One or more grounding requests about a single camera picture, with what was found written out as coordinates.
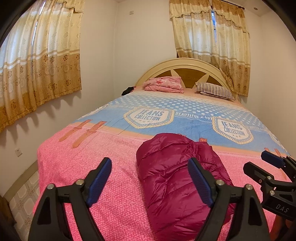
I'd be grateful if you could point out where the dark curtain rod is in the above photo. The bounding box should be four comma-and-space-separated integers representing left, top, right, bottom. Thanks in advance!
221, 0, 245, 9

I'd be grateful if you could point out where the striped pillow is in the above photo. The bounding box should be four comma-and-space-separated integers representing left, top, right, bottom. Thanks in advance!
195, 82, 236, 101

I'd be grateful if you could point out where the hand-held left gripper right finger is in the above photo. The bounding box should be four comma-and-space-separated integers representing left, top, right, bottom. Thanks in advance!
187, 158, 271, 241

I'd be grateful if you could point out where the dark wooden furniture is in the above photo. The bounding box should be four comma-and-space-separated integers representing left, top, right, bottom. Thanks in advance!
0, 193, 17, 241

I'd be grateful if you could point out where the beige floral curtain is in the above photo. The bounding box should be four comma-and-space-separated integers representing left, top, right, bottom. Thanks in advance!
211, 0, 251, 97
0, 0, 85, 132
169, 0, 216, 59

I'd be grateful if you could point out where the pink and blue printed bedspread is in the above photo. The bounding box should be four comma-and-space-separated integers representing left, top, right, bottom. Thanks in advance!
35, 89, 293, 241

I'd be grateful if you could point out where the pink bed sheet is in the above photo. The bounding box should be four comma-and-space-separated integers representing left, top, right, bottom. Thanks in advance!
133, 86, 243, 106

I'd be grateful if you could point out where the magenta puffer jacket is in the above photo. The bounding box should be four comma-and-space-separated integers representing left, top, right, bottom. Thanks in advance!
136, 133, 236, 241

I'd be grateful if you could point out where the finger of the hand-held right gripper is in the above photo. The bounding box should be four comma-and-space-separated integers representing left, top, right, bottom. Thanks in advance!
243, 161, 296, 197
261, 150, 296, 171

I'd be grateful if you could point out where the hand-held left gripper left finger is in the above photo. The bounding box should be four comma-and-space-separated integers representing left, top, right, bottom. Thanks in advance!
28, 157, 112, 241

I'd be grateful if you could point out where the folded pink blanket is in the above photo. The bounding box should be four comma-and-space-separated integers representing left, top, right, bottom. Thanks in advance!
142, 76, 185, 94

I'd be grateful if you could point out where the black cloth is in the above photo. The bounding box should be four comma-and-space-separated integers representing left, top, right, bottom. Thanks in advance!
121, 86, 137, 96

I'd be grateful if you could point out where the cream wooden headboard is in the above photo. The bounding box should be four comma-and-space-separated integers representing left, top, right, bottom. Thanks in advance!
135, 58, 240, 101

